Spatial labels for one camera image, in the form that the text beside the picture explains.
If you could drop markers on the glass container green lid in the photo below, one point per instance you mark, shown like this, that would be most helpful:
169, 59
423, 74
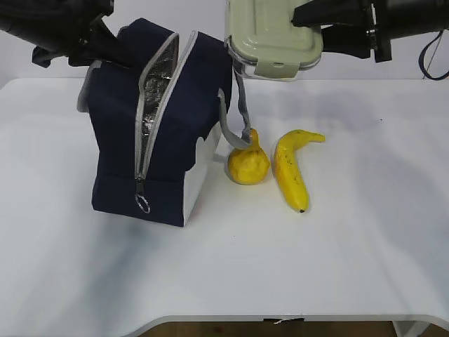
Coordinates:
264, 43

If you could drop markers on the yellow banana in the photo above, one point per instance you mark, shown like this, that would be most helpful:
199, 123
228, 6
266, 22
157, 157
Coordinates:
286, 168

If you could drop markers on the yellow pear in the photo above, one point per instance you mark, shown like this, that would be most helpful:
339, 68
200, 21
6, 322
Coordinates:
249, 166

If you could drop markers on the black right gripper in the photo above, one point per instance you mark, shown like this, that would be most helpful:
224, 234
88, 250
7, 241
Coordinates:
348, 40

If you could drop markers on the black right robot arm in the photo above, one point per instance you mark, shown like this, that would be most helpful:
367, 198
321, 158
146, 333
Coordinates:
364, 28

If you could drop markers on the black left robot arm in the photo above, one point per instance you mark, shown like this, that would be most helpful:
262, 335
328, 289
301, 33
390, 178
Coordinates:
17, 17

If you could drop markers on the navy insulated lunch bag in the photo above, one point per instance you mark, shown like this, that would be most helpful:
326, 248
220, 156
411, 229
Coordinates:
158, 125

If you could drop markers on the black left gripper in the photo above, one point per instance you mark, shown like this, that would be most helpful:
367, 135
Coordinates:
76, 30

